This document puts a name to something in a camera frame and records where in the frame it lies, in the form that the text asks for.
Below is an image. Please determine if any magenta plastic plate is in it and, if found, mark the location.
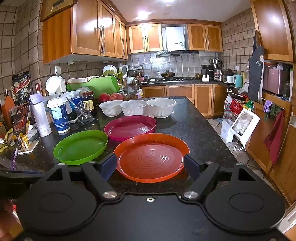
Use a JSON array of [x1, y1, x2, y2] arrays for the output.
[[104, 115, 157, 142]]

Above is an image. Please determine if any orange plastic plate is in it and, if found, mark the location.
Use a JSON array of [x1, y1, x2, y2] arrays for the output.
[[114, 133, 190, 183]]

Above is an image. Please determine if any white ribbed bowl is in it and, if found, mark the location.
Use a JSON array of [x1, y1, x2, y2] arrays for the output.
[[99, 100, 124, 117], [120, 99, 147, 116], [147, 98, 177, 118]]

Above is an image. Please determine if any green plastic plate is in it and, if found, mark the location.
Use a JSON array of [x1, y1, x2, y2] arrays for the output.
[[53, 130, 108, 166]]

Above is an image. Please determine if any white paper bag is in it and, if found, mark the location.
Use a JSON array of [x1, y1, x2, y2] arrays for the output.
[[220, 119, 234, 143]]

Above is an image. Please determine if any clear glass with spoon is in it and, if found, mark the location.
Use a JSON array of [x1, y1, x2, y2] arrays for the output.
[[67, 98, 94, 126]]

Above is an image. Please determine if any lilac water bottle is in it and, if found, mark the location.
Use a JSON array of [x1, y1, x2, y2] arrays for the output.
[[30, 93, 52, 137]]

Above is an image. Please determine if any dark sauce jar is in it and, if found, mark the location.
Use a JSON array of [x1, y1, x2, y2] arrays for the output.
[[82, 90, 97, 116]]

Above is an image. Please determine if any red hanging towel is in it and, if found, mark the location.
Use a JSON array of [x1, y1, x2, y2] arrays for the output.
[[264, 110, 284, 164]]

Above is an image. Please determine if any red pomegranate left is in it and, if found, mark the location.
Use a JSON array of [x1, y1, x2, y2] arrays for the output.
[[98, 93, 110, 103]]

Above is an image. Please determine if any blue paper coffee cup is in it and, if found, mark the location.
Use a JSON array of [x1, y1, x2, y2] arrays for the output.
[[47, 97, 70, 134]]

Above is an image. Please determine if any green cutting board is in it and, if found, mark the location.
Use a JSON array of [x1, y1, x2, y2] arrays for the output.
[[66, 76, 118, 98]]

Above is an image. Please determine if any smartphone on yellow stand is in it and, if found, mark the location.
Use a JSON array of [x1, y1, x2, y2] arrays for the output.
[[12, 100, 31, 148]]

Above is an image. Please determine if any teal electric kettle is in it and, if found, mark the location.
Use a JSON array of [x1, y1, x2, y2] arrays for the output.
[[233, 74, 243, 88]]

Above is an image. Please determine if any black wok on stove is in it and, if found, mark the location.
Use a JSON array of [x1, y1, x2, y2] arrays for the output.
[[161, 70, 175, 78]]

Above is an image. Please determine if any range hood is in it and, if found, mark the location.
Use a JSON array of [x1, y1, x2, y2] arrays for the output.
[[156, 50, 199, 58]]

